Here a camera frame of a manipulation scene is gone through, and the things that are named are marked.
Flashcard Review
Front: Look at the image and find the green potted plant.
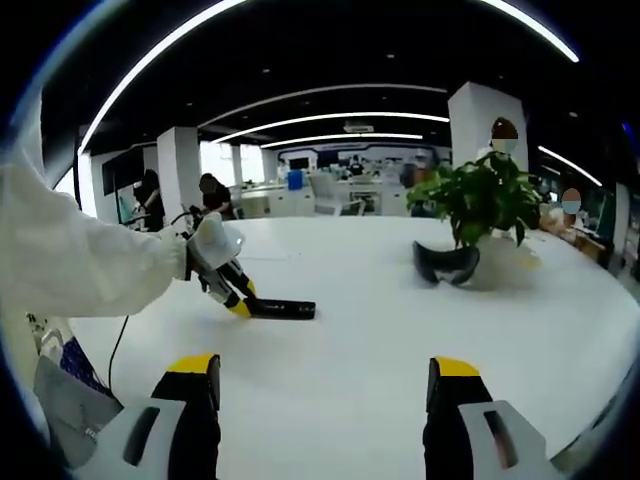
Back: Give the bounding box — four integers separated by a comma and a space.
404, 151, 545, 250

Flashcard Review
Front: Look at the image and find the white plant pot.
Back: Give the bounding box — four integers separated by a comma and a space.
468, 233, 542, 292

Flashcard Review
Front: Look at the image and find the black headset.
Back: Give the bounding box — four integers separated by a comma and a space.
411, 240, 482, 287

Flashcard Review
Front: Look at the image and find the white office chair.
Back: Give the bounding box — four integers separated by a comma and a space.
308, 171, 347, 217

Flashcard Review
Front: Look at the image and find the black remote control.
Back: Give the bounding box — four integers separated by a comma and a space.
246, 297, 318, 323

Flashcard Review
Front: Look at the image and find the black cable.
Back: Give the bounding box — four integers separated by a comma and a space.
106, 313, 132, 399

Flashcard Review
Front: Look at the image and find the straight ceiling light strip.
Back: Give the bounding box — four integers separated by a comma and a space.
213, 111, 452, 145

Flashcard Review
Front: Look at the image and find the long curved ceiling light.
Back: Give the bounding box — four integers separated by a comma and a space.
78, 0, 249, 152

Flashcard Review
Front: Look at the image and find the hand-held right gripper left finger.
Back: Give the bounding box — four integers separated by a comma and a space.
74, 353, 222, 480

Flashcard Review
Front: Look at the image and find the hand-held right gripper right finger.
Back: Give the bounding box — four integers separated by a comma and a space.
423, 355, 562, 480

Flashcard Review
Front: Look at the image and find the blue patterned cloth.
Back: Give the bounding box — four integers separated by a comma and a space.
58, 336, 114, 399

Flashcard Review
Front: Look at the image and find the grey mesh chair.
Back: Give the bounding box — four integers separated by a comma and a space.
30, 349, 125, 454

